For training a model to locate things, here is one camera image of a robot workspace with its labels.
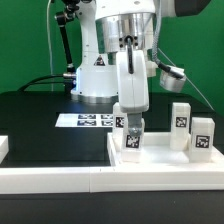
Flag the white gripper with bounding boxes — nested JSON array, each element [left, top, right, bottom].
[[116, 50, 149, 136]]

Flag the black cables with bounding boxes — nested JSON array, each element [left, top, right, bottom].
[[18, 73, 76, 93]]

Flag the white U-shaped obstacle fence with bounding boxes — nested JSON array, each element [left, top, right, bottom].
[[0, 134, 224, 195]]

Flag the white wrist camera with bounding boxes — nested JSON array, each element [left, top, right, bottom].
[[160, 66, 186, 93]]

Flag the white square table top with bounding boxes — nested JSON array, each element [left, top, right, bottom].
[[107, 132, 224, 166]]

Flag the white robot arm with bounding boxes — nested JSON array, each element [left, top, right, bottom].
[[75, 0, 211, 136]]

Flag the white base tag plate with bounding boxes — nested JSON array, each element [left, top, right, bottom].
[[55, 113, 113, 128]]

